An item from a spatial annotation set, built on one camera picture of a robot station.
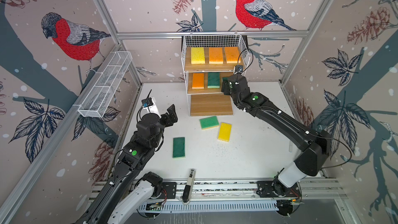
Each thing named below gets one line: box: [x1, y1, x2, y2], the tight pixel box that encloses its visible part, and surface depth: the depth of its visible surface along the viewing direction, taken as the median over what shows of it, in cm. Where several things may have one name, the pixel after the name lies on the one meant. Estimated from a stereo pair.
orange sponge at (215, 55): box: [208, 47, 224, 64], surface depth 76 cm
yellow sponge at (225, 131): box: [217, 121, 233, 143], surface depth 97 cm
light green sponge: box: [199, 115, 220, 131], surface depth 99 cm
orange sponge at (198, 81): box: [191, 72, 205, 90], surface depth 90 cm
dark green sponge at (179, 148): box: [172, 136, 186, 160], surface depth 88 cm
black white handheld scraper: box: [181, 168, 197, 206], surface depth 71 cm
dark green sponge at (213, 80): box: [207, 72, 221, 89], surface depth 89 cm
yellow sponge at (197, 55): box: [190, 46, 206, 65], surface depth 76 cm
